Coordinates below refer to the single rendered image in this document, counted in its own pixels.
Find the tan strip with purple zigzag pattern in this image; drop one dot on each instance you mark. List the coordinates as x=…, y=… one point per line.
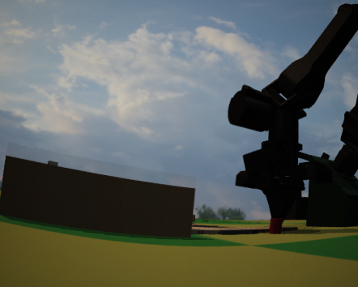
x=215, y=230

